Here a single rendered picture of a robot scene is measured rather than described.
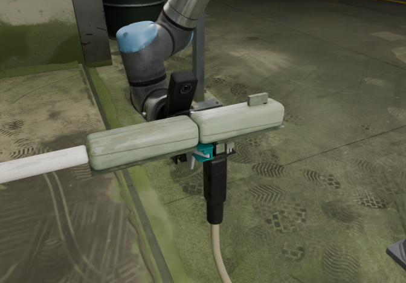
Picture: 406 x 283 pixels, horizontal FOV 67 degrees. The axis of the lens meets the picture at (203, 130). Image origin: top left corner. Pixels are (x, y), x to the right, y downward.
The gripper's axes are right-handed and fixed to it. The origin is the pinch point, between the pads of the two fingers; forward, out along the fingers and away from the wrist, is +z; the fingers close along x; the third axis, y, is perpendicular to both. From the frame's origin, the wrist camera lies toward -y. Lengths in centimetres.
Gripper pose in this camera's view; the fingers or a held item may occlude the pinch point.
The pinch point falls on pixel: (215, 145)
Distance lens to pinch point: 48.4
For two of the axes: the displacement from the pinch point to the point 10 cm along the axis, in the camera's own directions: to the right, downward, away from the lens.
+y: 0.0, 9.1, 4.1
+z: 4.5, 3.7, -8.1
